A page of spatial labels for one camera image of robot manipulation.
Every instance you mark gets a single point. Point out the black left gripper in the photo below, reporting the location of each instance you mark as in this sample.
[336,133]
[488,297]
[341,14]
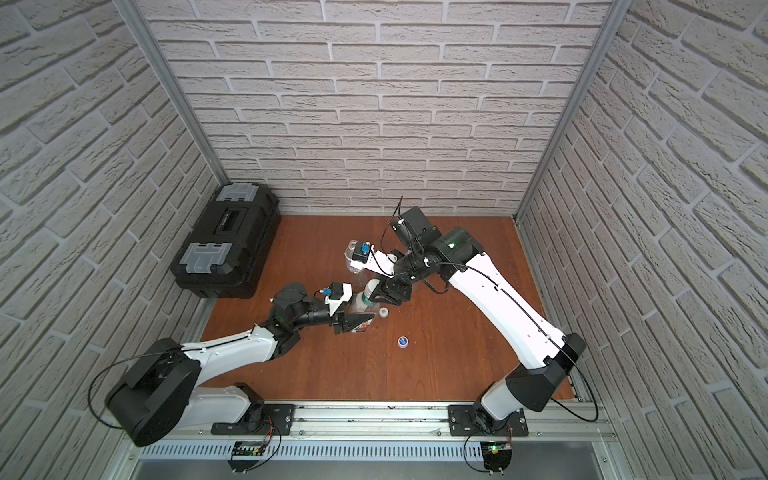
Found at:
[339,320]

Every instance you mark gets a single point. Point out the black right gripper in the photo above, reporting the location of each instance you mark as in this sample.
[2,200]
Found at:
[389,286]

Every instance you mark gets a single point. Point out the grey white bottle cap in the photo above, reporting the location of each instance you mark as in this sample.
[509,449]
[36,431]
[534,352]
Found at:
[370,288]

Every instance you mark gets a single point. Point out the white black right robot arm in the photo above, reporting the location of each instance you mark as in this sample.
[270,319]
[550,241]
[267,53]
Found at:
[546,355]

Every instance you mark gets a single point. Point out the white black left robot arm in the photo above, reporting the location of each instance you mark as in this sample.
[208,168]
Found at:
[166,387]

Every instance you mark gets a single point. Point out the clear labelled standing bottle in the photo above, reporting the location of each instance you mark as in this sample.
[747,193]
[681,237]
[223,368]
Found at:
[354,264]

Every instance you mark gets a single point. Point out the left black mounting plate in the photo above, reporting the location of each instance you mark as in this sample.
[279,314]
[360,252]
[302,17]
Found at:
[260,417]

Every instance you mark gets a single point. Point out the black mounting plate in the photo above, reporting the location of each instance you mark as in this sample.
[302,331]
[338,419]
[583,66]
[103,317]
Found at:
[465,420]
[260,417]

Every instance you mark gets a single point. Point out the black plastic toolbox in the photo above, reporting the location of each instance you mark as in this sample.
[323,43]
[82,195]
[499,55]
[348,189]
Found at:
[225,254]

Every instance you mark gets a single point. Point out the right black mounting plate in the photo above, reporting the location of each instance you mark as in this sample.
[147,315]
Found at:
[465,420]

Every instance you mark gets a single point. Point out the left controller circuit board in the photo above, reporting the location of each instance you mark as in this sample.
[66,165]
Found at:
[246,456]

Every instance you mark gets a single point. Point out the controller circuit board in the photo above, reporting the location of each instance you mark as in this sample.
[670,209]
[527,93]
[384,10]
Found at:
[497,457]
[246,456]

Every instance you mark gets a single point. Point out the right controller circuit board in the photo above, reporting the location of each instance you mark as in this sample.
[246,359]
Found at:
[497,457]

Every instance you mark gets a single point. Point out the left corner aluminium profile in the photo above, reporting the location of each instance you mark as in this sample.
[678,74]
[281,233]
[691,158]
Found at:
[146,40]

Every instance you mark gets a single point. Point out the corner aluminium profile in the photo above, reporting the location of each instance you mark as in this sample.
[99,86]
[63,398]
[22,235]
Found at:
[146,40]
[615,16]

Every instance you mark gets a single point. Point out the right corner aluminium profile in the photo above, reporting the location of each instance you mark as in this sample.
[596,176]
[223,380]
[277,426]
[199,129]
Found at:
[615,16]

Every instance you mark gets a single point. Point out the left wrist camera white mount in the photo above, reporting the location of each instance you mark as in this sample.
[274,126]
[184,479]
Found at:
[336,296]

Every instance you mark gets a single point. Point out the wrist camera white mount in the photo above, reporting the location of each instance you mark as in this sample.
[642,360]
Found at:
[336,296]
[378,262]

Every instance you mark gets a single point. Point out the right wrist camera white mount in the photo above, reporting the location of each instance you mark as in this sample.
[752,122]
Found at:
[378,262]

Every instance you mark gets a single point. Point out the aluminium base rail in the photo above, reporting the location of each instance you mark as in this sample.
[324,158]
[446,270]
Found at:
[379,431]

